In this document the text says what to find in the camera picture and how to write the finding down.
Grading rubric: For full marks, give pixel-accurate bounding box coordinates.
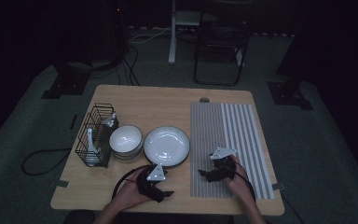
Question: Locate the black floor cable bundle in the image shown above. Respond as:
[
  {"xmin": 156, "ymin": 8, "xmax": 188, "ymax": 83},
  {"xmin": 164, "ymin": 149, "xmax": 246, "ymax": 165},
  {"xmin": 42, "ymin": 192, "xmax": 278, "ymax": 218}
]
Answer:
[{"xmin": 88, "ymin": 43, "xmax": 142, "ymax": 87}]

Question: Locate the right hand-held gripper black cable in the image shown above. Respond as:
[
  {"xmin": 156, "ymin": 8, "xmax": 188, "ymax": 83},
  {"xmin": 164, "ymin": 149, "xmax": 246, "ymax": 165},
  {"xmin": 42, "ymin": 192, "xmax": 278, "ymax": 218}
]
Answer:
[{"xmin": 227, "ymin": 160, "xmax": 257, "ymax": 202}]

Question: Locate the person's right hand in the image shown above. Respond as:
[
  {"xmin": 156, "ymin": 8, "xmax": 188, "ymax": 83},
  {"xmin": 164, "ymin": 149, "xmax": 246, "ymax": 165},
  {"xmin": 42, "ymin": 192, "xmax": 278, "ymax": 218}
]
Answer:
[{"xmin": 224, "ymin": 154, "xmax": 255, "ymax": 203}]

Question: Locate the white ceramic spoon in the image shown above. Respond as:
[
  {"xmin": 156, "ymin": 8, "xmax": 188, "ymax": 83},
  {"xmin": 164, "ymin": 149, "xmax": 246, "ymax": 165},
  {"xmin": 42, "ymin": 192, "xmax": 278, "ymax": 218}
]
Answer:
[
  {"xmin": 102, "ymin": 112, "xmax": 118, "ymax": 128},
  {"xmin": 86, "ymin": 127, "xmax": 103, "ymax": 166}
]

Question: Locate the white plate with dark rim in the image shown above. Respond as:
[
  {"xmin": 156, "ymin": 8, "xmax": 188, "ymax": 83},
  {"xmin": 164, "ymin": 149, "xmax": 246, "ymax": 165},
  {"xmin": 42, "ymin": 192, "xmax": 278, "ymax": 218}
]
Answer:
[{"xmin": 143, "ymin": 125, "xmax": 191, "ymax": 167}]

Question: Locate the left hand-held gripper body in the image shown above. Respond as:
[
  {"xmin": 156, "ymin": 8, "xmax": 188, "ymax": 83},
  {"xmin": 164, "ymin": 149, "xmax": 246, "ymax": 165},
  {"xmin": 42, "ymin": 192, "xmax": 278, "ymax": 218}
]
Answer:
[{"xmin": 135, "ymin": 162, "xmax": 169, "ymax": 203}]

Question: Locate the black stand base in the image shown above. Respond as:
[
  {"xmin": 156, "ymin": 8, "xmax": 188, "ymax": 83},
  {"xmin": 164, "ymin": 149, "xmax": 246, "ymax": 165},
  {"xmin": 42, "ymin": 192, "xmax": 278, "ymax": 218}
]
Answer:
[
  {"xmin": 267, "ymin": 78, "xmax": 314, "ymax": 111},
  {"xmin": 41, "ymin": 60, "xmax": 91, "ymax": 100}
]

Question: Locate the black folding chair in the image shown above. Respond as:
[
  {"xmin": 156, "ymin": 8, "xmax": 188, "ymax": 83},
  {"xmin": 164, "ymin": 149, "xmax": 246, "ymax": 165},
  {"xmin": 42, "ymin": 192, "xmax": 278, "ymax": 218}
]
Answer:
[{"xmin": 193, "ymin": 0, "xmax": 252, "ymax": 87}]

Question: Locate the hand-held gripper black cable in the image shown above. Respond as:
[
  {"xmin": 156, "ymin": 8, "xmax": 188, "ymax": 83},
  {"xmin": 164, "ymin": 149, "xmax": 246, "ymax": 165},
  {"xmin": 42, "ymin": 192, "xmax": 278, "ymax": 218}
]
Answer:
[
  {"xmin": 111, "ymin": 164, "xmax": 148, "ymax": 200},
  {"xmin": 227, "ymin": 160, "xmax": 257, "ymax": 202}
]

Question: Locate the thin black floor cable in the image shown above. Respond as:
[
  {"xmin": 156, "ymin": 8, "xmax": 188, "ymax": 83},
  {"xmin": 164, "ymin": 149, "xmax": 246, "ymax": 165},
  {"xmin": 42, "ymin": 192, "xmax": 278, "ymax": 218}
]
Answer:
[{"xmin": 281, "ymin": 195, "xmax": 306, "ymax": 224}]

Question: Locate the person's left hand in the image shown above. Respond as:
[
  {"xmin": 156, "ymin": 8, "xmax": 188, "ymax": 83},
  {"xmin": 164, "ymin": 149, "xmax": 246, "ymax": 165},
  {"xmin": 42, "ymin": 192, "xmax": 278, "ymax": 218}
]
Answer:
[{"xmin": 113, "ymin": 175, "xmax": 153, "ymax": 210}]

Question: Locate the left hand-held gripper black cable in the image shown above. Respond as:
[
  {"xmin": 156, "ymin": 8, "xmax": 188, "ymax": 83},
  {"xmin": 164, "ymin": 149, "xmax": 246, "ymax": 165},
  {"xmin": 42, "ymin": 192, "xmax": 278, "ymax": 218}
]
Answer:
[{"xmin": 111, "ymin": 164, "xmax": 148, "ymax": 200}]

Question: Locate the white bowl with dark rim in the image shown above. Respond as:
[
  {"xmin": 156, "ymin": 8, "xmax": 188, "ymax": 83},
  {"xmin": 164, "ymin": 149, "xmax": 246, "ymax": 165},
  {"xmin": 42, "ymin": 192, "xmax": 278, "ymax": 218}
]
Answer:
[
  {"xmin": 111, "ymin": 146, "xmax": 144, "ymax": 161},
  {"xmin": 108, "ymin": 124, "xmax": 144, "ymax": 154}
]

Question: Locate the white desk frame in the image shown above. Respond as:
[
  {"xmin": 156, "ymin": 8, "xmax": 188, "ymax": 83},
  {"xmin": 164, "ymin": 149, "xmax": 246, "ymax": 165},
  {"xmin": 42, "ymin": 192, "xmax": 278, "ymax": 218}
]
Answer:
[{"xmin": 168, "ymin": 0, "xmax": 200, "ymax": 65}]

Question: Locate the black looped floor cable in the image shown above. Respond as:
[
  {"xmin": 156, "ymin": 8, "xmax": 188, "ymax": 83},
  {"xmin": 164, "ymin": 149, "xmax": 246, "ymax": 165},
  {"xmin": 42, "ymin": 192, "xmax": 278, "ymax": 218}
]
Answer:
[{"xmin": 21, "ymin": 147, "xmax": 73, "ymax": 176}]

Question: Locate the dark cabinet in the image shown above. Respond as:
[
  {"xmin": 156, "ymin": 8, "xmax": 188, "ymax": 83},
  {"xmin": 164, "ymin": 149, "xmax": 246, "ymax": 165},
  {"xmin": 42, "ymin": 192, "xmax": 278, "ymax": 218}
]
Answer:
[{"xmin": 71, "ymin": 0, "xmax": 130, "ymax": 63}]

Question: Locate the black wire basket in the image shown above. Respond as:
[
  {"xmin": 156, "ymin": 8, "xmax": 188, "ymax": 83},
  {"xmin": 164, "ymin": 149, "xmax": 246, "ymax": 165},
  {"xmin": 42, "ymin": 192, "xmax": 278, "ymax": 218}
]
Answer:
[{"xmin": 75, "ymin": 102, "xmax": 119, "ymax": 168}]

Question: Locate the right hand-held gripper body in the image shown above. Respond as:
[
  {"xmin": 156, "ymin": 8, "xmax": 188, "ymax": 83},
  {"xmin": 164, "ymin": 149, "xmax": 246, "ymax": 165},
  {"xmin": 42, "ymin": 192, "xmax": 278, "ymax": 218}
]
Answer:
[{"xmin": 208, "ymin": 147, "xmax": 238, "ymax": 183}]

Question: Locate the white floor cable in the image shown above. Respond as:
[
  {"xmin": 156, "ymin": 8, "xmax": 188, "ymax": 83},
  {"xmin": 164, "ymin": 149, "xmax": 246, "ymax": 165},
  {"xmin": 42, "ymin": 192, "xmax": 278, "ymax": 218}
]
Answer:
[{"xmin": 129, "ymin": 27, "xmax": 172, "ymax": 44}]

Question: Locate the person's leg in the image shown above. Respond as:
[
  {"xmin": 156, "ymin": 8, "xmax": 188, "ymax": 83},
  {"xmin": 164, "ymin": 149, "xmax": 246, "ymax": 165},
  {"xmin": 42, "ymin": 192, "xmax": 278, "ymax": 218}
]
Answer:
[{"xmin": 62, "ymin": 209, "xmax": 97, "ymax": 224}]

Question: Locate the grey striped placemat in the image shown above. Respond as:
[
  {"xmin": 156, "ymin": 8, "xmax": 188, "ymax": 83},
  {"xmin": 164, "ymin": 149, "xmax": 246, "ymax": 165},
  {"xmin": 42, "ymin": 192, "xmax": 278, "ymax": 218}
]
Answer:
[{"xmin": 189, "ymin": 101, "xmax": 276, "ymax": 201}]

